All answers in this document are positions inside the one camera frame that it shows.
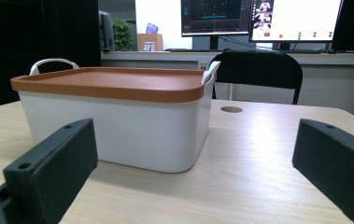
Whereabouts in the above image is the brown cardboard box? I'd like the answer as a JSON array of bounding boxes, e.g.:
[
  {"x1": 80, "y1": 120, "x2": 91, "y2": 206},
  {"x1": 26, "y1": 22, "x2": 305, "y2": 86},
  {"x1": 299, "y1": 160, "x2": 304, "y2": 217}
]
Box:
[{"x1": 136, "y1": 33, "x2": 163, "y2": 52}]

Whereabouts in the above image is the dark round table grommet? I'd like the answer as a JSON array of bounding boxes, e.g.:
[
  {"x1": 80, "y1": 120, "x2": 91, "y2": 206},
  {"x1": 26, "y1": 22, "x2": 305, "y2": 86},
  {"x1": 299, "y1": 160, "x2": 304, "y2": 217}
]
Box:
[{"x1": 219, "y1": 105, "x2": 244, "y2": 114}]

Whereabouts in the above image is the white plastic storage box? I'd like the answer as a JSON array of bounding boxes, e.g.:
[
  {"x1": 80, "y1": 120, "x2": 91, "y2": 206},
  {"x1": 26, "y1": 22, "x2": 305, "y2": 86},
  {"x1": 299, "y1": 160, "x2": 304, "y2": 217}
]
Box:
[{"x1": 19, "y1": 58, "x2": 221, "y2": 174}]

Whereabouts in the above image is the grey office desk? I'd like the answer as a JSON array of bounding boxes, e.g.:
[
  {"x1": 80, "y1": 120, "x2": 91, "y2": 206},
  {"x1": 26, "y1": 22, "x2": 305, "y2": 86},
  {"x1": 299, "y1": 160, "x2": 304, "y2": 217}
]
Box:
[{"x1": 100, "y1": 49, "x2": 354, "y2": 124}]

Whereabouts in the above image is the black device on stand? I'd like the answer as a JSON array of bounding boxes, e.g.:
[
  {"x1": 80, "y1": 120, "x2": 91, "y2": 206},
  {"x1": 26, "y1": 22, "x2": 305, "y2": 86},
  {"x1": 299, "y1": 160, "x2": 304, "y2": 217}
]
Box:
[{"x1": 98, "y1": 9, "x2": 116, "y2": 51}]

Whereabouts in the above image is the green potted plant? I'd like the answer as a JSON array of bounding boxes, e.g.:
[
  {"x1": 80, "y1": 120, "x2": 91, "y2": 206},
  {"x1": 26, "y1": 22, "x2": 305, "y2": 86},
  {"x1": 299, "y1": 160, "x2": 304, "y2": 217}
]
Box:
[{"x1": 112, "y1": 18, "x2": 135, "y2": 50}]

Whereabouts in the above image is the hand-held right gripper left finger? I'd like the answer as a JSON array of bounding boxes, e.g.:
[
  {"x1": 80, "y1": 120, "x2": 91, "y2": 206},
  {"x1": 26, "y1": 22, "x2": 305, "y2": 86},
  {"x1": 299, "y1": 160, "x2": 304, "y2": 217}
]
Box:
[{"x1": 2, "y1": 118, "x2": 99, "y2": 224}]

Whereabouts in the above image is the white-screen computer monitor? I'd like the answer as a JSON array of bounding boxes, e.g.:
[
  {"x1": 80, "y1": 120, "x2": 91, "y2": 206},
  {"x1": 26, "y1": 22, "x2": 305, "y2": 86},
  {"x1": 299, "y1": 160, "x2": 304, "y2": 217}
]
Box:
[{"x1": 248, "y1": 0, "x2": 345, "y2": 50}]

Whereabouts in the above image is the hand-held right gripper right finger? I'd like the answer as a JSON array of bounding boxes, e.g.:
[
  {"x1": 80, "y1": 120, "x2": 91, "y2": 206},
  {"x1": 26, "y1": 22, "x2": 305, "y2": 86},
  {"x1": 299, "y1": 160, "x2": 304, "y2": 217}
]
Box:
[{"x1": 291, "y1": 119, "x2": 354, "y2": 224}]

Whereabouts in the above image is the black folding chair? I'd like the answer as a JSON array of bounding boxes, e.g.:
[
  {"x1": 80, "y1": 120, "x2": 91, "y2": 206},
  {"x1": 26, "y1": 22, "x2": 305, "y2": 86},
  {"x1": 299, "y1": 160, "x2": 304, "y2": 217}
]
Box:
[{"x1": 210, "y1": 50, "x2": 304, "y2": 105}]

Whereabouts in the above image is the black keyboard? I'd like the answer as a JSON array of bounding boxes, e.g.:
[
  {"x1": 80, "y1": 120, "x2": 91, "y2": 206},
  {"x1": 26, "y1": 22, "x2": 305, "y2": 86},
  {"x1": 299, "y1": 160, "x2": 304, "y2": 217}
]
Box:
[{"x1": 281, "y1": 49, "x2": 330, "y2": 55}]

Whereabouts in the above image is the dark-screen computer monitor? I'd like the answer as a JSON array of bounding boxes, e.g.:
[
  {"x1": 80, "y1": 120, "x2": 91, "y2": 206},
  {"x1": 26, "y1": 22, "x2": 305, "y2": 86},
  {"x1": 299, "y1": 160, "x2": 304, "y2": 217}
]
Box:
[{"x1": 180, "y1": 0, "x2": 251, "y2": 50}]

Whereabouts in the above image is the orange storage box lid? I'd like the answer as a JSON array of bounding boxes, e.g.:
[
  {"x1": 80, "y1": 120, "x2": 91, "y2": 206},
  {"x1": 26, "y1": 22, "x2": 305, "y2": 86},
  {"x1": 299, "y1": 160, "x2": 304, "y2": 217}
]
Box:
[{"x1": 10, "y1": 66, "x2": 206, "y2": 105}]

